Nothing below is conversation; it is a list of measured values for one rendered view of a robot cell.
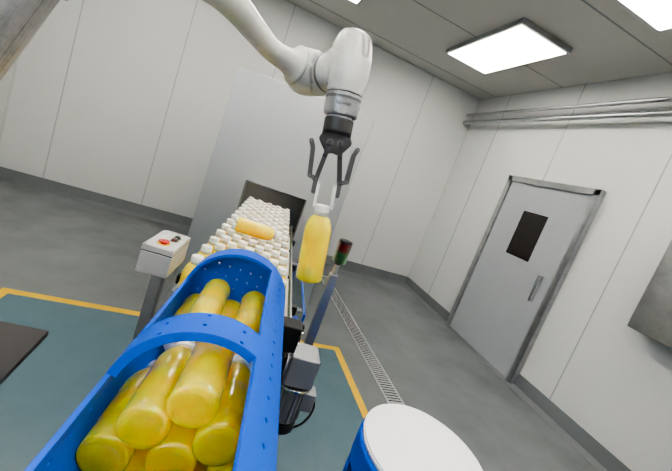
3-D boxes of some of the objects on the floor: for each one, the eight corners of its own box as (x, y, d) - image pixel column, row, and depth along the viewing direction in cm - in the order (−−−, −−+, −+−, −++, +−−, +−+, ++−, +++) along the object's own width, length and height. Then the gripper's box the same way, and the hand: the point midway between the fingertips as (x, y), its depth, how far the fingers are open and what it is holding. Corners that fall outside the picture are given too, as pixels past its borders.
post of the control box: (86, 496, 134) (153, 265, 120) (92, 487, 138) (157, 262, 124) (97, 498, 135) (165, 268, 121) (103, 488, 139) (169, 265, 125)
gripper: (307, 108, 82) (289, 204, 85) (374, 122, 84) (354, 216, 86) (307, 113, 90) (291, 202, 92) (369, 126, 91) (351, 213, 94)
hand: (324, 196), depth 89 cm, fingers closed on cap, 4 cm apart
